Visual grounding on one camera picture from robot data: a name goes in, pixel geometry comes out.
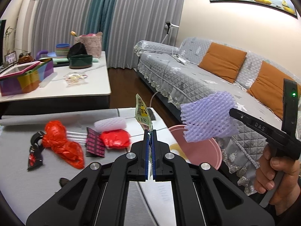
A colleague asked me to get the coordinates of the photo frame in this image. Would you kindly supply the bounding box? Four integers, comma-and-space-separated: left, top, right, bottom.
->
4, 51, 17, 64

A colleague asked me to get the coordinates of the white foam fruit net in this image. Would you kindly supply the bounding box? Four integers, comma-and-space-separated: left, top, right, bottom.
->
94, 117, 127, 132

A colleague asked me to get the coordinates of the dark green bowl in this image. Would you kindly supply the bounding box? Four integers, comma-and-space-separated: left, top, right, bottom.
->
69, 55, 93, 69

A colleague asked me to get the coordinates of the grey table cloth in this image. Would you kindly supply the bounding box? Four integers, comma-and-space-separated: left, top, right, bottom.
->
0, 109, 141, 226

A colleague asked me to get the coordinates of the clear plastic packaging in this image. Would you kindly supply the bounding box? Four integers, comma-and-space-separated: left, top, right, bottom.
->
66, 131, 88, 146

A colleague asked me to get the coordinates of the dark pink patterned packet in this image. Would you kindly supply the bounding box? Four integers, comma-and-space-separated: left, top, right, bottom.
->
85, 127, 106, 158

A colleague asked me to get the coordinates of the black hat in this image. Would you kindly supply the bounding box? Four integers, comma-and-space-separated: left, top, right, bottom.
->
67, 42, 88, 59

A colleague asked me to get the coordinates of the pink lace basket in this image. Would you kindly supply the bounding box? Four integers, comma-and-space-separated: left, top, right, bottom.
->
74, 32, 103, 58

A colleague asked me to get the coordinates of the brown teapot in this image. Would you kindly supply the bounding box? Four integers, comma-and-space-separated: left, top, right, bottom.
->
17, 53, 33, 64

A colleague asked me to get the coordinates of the white standing air conditioner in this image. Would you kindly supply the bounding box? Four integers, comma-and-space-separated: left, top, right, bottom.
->
15, 0, 45, 59

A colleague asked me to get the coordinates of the yellow green wrapper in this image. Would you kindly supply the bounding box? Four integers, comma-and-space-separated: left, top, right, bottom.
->
135, 94, 153, 131

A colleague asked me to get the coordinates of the stack of colourful bowls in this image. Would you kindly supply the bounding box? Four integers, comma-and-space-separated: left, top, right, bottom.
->
55, 43, 71, 56

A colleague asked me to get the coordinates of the small red plastic bag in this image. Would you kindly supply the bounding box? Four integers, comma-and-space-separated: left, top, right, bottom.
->
99, 129, 131, 150

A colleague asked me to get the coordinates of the black red wrapper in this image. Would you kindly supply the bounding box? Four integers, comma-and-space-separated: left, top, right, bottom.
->
27, 132, 45, 171

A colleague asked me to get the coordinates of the white coffee table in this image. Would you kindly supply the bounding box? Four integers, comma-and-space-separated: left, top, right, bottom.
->
0, 51, 112, 116

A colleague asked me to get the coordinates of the grey covered sofa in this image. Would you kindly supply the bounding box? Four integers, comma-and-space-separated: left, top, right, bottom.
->
134, 37, 301, 196

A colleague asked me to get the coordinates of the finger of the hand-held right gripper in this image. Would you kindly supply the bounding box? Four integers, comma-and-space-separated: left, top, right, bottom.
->
229, 108, 286, 144

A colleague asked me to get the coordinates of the orange cushion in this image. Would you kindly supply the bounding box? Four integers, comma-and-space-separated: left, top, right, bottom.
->
247, 61, 301, 120
198, 42, 247, 83

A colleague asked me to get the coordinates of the mint green cloth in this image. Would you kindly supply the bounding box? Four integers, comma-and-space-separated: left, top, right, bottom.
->
53, 58, 100, 64

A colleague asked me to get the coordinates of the person's right hand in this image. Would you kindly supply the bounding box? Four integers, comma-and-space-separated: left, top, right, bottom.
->
256, 145, 301, 205

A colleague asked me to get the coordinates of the clear snack packet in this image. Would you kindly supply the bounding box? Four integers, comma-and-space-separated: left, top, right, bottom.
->
64, 73, 88, 85

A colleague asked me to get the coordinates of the grey curtain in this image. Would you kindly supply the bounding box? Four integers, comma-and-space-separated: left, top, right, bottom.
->
106, 0, 187, 70
33, 0, 101, 52

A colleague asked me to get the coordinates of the colourful box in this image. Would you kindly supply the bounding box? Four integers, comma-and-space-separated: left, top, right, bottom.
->
0, 58, 54, 97

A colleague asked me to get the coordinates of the white cable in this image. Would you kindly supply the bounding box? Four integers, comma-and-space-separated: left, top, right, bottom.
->
149, 52, 182, 107

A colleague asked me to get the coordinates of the teal curtain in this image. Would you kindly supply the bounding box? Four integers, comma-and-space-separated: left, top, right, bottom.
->
88, 0, 120, 52

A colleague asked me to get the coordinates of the large red plastic bag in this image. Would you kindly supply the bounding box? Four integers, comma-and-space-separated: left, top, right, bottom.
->
42, 121, 85, 169

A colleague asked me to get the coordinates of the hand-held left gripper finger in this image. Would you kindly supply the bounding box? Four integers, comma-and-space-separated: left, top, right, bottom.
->
150, 130, 275, 226
26, 130, 151, 226

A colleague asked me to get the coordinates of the purple foam fruit net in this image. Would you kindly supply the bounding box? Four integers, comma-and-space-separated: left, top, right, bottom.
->
180, 91, 238, 143

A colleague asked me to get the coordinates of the pink plastic bucket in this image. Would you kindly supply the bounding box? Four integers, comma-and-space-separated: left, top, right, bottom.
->
167, 125, 223, 170

